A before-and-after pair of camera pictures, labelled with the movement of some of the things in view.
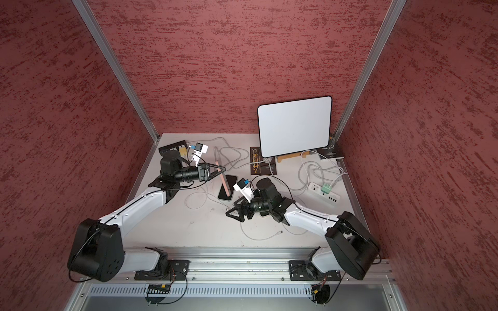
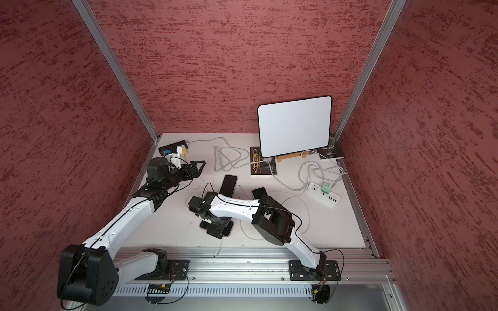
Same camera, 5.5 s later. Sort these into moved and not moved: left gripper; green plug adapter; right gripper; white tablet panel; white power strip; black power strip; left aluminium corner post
Moved: left gripper; right gripper
Not moved: white power strip; white tablet panel; black power strip; green plug adapter; left aluminium corner post
